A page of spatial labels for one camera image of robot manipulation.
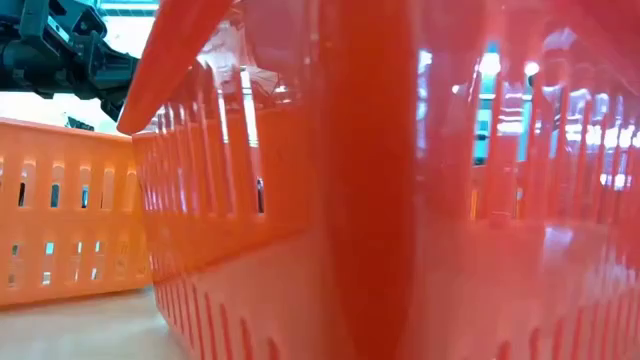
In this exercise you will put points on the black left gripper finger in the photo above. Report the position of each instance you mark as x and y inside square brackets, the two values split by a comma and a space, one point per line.
[114, 109]

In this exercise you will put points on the orange slotted plastic basket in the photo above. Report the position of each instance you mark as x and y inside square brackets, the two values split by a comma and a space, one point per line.
[65, 220]

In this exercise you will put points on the red slotted plastic basket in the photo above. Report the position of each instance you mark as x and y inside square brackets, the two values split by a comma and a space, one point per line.
[370, 200]

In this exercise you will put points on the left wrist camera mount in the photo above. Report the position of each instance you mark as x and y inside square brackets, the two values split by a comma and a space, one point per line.
[65, 17]

